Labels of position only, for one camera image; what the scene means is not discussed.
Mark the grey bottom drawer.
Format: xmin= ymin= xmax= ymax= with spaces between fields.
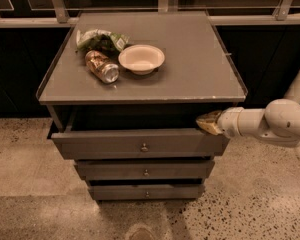
xmin=89 ymin=184 xmax=204 ymax=201

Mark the grey drawer cabinet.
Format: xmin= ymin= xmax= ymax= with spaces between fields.
xmin=37 ymin=15 xmax=247 ymax=190

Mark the grey middle drawer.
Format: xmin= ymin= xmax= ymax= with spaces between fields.
xmin=75 ymin=159 xmax=214 ymax=180

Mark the green chip bag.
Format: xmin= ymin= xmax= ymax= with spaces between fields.
xmin=76 ymin=29 xmax=129 ymax=52

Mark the grey drawer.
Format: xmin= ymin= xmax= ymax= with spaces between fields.
xmin=75 ymin=159 xmax=214 ymax=180
xmin=50 ymin=112 xmax=230 ymax=161
xmin=89 ymin=184 xmax=204 ymax=201

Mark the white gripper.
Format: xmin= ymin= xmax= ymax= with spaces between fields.
xmin=196 ymin=107 xmax=244 ymax=138

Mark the white paper bowl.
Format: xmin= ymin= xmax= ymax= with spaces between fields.
xmin=118 ymin=45 xmax=165 ymax=75

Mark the metal railing frame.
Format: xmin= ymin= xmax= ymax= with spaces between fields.
xmin=0 ymin=0 xmax=300 ymax=28

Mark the crushed metal can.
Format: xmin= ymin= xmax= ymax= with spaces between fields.
xmin=85 ymin=50 xmax=119 ymax=84

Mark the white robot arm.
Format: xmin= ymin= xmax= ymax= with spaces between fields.
xmin=196 ymin=70 xmax=300 ymax=147

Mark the grey top drawer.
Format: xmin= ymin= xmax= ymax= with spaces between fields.
xmin=50 ymin=112 xmax=230 ymax=161

